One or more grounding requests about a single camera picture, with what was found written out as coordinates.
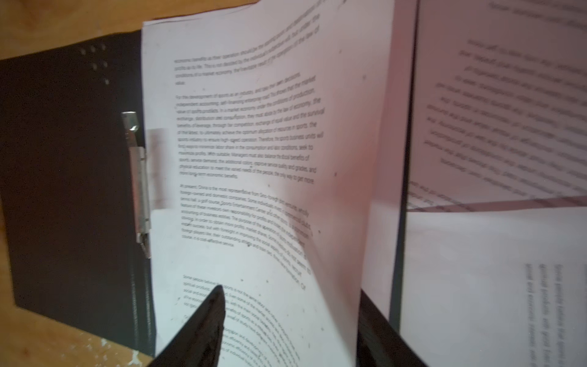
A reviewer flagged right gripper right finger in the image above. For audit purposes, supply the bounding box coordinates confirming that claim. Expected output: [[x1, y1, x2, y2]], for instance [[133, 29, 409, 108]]
[[356, 291, 426, 367]]

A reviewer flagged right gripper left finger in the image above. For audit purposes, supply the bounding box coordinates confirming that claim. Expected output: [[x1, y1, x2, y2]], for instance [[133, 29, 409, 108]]
[[148, 285, 226, 367]]

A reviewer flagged blue folder black inside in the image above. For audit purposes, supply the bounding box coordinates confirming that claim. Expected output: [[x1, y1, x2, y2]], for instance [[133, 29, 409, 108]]
[[1, 1, 413, 358]]

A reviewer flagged printed sheet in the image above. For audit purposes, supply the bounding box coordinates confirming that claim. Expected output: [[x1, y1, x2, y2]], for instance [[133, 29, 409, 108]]
[[408, 1, 586, 212], [141, 1, 394, 366], [401, 207, 586, 366]]

